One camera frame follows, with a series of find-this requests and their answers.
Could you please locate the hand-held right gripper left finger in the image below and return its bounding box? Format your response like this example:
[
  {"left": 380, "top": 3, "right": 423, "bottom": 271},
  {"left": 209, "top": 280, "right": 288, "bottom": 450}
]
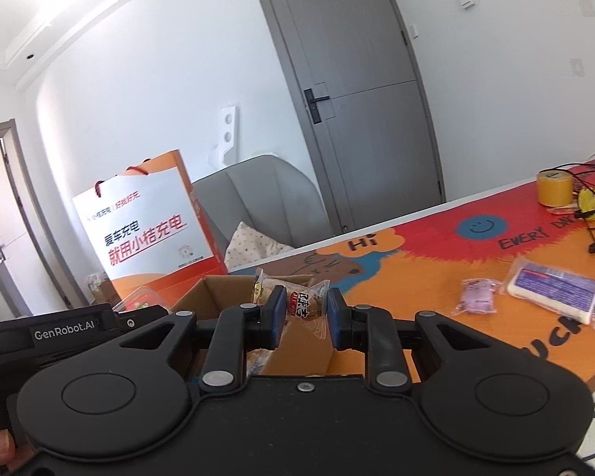
[{"left": 111, "top": 285, "right": 288, "bottom": 396}]

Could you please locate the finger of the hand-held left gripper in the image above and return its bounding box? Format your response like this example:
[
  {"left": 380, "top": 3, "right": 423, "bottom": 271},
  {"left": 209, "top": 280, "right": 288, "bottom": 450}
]
[{"left": 115, "top": 306, "right": 172, "bottom": 336}]

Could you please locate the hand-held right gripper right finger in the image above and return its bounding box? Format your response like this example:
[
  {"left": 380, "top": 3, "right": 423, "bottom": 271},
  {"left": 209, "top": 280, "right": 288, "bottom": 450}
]
[{"left": 327, "top": 286, "right": 507, "bottom": 393}]

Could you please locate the clear orange striped packet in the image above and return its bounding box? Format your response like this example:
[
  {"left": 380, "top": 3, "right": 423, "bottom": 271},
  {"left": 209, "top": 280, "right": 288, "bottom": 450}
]
[{"left": 120, "top": 286, "right": 170, "bottom": 314}]

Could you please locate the clear biscuit packet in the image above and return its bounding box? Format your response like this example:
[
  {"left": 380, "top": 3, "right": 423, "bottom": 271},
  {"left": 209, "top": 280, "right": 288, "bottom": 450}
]
[{"left": 250, "top": 268, "right": 330, "bottom": 340}]

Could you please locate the brown cardboard box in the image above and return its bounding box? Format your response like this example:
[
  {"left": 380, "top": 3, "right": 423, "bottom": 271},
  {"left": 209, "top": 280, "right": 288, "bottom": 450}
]
[{"left": 171, "top": 274, "right": 368, "bottom": 378}]

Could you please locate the pale plastic bag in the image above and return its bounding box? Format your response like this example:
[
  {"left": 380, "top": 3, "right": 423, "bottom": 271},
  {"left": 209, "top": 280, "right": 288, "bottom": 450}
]
[{"left": 82, "top": 270, "right": 115, "bottom": 308}]

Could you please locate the pale dotted cushion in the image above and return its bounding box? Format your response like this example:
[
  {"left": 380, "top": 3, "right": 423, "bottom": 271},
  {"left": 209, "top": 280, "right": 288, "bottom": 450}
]
[{"left": 225, "top": 221, "right": 296, "bottom": 273}]

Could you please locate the orange and white paper bag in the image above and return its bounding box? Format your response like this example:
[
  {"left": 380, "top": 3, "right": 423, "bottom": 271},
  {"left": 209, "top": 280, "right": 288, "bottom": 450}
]
[{"left": 72, "top": 149, "right": 229, "bottom": 308}]

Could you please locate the grey upholstered chair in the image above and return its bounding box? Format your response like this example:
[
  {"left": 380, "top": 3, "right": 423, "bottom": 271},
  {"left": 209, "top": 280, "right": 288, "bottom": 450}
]
[{"left": 191, "top": 154, "right": 335, "bottom": 273}]

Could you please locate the pink snack packet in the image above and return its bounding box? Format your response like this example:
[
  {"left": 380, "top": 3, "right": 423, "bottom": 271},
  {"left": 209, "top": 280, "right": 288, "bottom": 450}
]
[{"left": 451, "top": 278, "right": 503, "bottom": 315}]

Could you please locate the pale wooden door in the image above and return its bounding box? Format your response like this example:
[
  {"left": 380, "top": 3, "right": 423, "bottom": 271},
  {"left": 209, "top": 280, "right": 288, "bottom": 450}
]
[{"left": 0, "top": 139, "right": 65, "bottom": 321}]

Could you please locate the grey door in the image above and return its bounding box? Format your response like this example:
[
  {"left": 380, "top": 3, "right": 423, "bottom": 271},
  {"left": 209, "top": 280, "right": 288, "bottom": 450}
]
[{"left": 252, "top": 0, "right": 447, "bottom": 236}]

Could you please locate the long white purple-label packet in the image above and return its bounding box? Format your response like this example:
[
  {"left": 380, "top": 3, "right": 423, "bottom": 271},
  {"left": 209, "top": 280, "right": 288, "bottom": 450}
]
[{"left": 506, "top": 256, "right": 595, "bottom": 333}]

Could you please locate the yellow tape roll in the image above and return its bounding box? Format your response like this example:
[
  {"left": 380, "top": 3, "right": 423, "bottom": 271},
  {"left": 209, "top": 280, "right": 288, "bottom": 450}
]
[{"left": 535, "top": 169, "right": 574, "bottom": 206}]

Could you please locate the yellow toy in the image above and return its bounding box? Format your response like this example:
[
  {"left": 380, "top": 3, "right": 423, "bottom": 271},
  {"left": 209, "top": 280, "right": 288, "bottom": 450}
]
[{"left": 576, "top": 186, "right": 595, "bottom": 221}]

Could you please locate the white wall bracket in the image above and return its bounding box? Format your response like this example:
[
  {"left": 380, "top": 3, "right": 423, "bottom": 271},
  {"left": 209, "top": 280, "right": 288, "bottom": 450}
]
[{"left": 219, "top": 104, "right": 239, "bottom": 167}]

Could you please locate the black door handle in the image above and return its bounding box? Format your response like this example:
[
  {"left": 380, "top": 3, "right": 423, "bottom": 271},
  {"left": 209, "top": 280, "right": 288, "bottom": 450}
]
[{"left": 303, "top": 88, "right": 330, "bottom": 125}]

